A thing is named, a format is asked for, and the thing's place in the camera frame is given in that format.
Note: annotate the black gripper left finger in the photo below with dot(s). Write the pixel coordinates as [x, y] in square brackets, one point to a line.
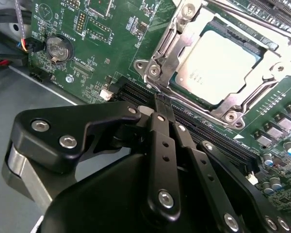
[51, 133]

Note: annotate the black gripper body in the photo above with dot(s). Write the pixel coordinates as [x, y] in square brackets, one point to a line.
[99, 208]

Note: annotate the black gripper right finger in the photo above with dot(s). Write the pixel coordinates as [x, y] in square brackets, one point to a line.
[215, 196]

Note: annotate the silver CPU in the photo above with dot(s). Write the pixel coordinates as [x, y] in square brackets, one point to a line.
[215, 68]

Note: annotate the metal socket cover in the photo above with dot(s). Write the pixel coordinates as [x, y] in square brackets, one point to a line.
[178, 58]

